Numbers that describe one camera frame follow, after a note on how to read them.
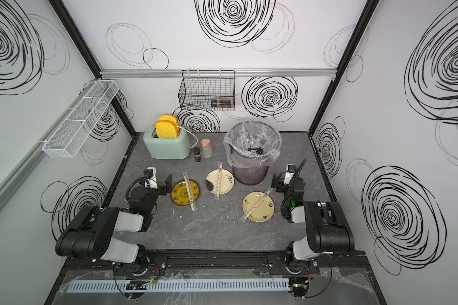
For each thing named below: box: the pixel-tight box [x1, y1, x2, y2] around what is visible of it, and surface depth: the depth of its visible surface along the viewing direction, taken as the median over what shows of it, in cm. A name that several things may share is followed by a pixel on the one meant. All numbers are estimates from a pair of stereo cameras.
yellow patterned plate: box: [171, 180, 200, 206], surface depth 95 cm
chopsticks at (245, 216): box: [239, 189, 271, 223], surface depth 90 cm
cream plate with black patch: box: [205, 169, 235, 196], surface depth 99 cm
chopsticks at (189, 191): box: [181, 171, 198, 212], surface depth 95 cm
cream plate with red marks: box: [242, 191, 275, 224], surface depth 90 cm
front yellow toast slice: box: [155, 120, 179, 139], surface depth 97 cm
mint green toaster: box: [143, 125, 192, 160], surface depth 101 cm
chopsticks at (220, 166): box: [213, 162, 223, 200], surface depth 98 cm
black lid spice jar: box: [192, 146, 202, 163], surface depth 104 cm
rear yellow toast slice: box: [157, 114, 180, 127], surface depth 98 cm
